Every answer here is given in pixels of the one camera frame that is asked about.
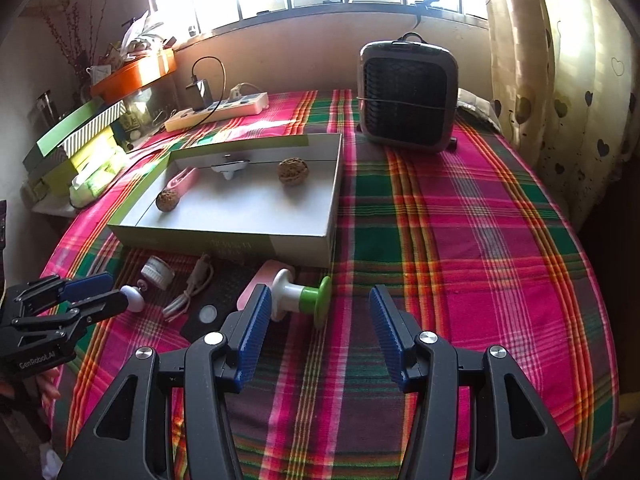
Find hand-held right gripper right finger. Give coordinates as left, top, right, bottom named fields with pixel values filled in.
left=369, top=284, right=583, bottom=480

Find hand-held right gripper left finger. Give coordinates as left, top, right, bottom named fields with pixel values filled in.
left=57, top=284, right=273, bottom=480

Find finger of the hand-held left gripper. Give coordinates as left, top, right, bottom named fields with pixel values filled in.
left=10, top=289, right=131, bottom=343
left=2, top=271, right=115, bottom=318

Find white ball with pin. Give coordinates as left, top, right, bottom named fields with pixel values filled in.
left=120, top=282, right=147, bottom=313

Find pink white folding gadget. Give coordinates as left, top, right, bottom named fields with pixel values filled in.
left=236, top=259, right=296, bottom=311

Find black handheld device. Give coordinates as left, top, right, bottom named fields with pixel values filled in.
left=180, top=266, right=261, bottom=343

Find green white spool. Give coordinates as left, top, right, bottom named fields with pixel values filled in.
left=270, top=268, right=332, bottom=330

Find white ribbed cylinder cap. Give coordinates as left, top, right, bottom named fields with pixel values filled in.
left=139, top=256, right=176, bottom=291

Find white usb cable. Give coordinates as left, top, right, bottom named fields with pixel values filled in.
left=162, top=252, right=216, bottom=320

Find small brown walnut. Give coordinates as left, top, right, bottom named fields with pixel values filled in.
left=155, top=187, right=181, bottom=212

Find green white cardboard box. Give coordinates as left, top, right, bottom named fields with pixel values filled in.
left=107, top=133, right=344, bottom=267

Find pink clip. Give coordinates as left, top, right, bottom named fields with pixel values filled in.
left=167, top=166, right=201, bottom=196

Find large brown walnut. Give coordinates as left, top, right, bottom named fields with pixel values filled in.
left=278, top=157, right=311, bottom=187

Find white black oval gadget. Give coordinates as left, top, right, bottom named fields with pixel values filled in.
left=210, top=156, right=251, bottom=181

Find person's left hand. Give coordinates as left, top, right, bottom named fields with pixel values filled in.
left=42, top=367, right=63, bottom=401

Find white side table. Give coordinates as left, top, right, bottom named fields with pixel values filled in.
left=30, top=200, right=81, bottom=218

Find green tissue pack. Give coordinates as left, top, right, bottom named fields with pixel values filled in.
left=69, top=150, right=128, bottom=207

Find pink green plaid blanket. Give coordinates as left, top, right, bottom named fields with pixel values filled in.
left=37, top=87, right=628, bottom=480

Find green striped gift box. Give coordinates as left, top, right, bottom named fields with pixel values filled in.
left=22, top=99, right=126, bottom=171

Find green printed small box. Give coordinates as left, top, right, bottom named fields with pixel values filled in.
left=117, top=109, right=151, bottom=141

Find orange box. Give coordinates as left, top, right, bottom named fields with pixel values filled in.
left=90, top=50, right=177, bottom=103

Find black charger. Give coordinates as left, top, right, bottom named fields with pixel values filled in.
left=186, top=77, right=212, bottom=111

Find white power strip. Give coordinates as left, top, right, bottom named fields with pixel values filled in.
left=165, top=91, right=269, bottom=133

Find grey space heater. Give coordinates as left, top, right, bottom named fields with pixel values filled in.
left=359, top=32, right=460, bottom=153

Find pile of small packets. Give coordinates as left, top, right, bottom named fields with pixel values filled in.
left=107, top=10, right=176, bottom=61

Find red berry branches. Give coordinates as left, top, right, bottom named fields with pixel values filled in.
left=42, top=0, right=121, bottom=68

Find heart print curtain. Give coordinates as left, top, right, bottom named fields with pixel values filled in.
left=485, top=0, right=631, bottom=231

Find black charger cable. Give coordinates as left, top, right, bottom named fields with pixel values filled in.
left=191, top=55, right=226, bottom=111

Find black window handle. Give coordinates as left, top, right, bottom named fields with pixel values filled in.
left=415, top=0, right=441, bottom=31

